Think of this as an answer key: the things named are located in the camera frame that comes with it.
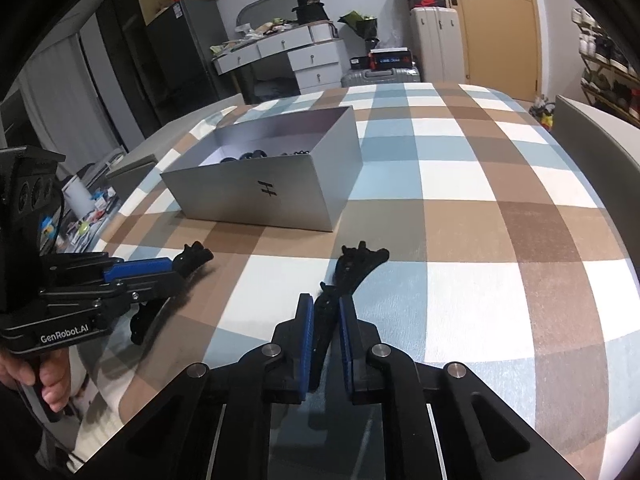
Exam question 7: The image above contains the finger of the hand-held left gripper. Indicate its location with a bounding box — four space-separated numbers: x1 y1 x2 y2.
42 252 176 286
42 271 187 311

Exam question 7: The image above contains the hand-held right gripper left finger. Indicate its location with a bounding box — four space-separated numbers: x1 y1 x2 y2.
75 294 316 480

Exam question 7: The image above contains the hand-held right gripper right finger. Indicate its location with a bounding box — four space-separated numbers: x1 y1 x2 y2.
339 296 583 480

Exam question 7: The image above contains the black hair claw clip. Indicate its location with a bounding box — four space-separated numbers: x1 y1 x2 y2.
130 241 215 346
312 241 391 391

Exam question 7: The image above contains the silver cardboard box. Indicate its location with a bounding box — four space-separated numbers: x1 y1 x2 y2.
160 106 363 233

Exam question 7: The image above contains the person's left hand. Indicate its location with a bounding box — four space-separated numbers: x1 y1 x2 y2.
0 347 71 411

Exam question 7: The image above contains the cluttered side table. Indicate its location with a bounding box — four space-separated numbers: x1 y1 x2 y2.
40 160 126 256

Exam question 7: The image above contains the white bed end board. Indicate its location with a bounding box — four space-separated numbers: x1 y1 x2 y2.
554 94 640 286
106 92 246 193

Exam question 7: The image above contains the checked blanket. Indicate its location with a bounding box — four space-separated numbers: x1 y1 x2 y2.
107 82 638 461

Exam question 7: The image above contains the white curtain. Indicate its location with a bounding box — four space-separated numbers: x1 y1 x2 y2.
20 35 126 161

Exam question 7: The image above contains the black wardrobe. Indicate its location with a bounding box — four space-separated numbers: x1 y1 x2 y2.
95 0 166 146

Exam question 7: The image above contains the dark grey fridge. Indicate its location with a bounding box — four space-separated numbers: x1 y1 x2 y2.
145 0 223 126

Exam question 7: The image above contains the dresser top clutter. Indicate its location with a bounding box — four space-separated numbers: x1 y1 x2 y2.
210 17 301 56

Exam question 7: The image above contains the silver suitcase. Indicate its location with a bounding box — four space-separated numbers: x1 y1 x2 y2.
341 66 423 88

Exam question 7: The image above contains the white drawer dresser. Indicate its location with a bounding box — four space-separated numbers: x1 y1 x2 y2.
212 21 343 96

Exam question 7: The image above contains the rounded vanity mirror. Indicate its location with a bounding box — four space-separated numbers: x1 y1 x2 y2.
235 0 301 36

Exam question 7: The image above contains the small yellow object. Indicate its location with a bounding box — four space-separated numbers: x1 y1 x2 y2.
530 97 556 128

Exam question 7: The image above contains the white upright suitcase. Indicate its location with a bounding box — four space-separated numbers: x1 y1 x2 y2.
409 6 463 83

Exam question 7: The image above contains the black round tub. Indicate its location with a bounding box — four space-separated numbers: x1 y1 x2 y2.
292 0 328 23

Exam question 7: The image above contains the green bouquet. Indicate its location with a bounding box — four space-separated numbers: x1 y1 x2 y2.
339 10 381 41

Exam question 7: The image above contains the wooden door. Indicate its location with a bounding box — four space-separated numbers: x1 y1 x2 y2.
437 0 543 101

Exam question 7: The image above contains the wooden shoe rack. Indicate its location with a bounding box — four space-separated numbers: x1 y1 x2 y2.
570 7 640 128

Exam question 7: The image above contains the row of shoes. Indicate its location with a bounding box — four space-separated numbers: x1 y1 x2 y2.
572 8 640 121

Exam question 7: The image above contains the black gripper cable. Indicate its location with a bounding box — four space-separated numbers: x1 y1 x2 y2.
47 187 67 256

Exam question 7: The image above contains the black spiral hair tie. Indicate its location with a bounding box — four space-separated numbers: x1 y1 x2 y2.
220 149 271 165

